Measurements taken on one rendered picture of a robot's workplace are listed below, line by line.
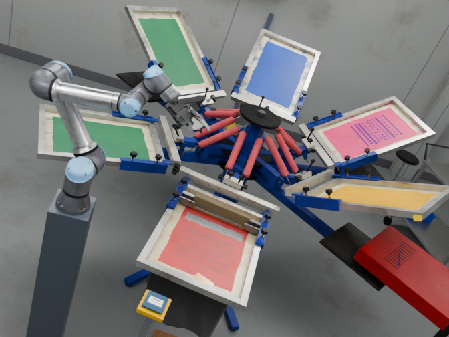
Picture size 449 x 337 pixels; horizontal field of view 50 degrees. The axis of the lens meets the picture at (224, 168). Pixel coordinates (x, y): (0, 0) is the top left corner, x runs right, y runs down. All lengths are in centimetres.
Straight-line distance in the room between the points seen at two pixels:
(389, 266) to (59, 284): 184
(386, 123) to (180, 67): 172
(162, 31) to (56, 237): 220
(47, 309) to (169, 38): 232
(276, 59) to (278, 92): 36
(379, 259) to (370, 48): 356
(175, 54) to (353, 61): 275
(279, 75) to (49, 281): 270
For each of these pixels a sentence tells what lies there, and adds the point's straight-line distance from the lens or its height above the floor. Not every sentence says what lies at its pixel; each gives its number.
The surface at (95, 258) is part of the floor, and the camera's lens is 377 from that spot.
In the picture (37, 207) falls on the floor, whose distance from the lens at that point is 411.
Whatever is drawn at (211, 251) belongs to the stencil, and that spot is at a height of 96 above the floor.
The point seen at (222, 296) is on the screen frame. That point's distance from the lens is 242.
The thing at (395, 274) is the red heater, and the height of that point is 111.
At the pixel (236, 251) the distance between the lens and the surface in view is 274.
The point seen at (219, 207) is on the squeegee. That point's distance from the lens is 283.
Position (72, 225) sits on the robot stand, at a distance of 228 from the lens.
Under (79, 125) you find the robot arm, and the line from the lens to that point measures 223.
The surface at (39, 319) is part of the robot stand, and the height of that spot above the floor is 45.
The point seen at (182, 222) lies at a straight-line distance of 277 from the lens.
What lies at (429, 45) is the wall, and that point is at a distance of 633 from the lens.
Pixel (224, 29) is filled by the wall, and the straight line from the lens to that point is 577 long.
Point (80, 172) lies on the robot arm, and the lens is 215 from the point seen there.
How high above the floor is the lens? 270
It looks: 31 degrees down
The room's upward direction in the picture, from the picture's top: 22 degrees clockwise
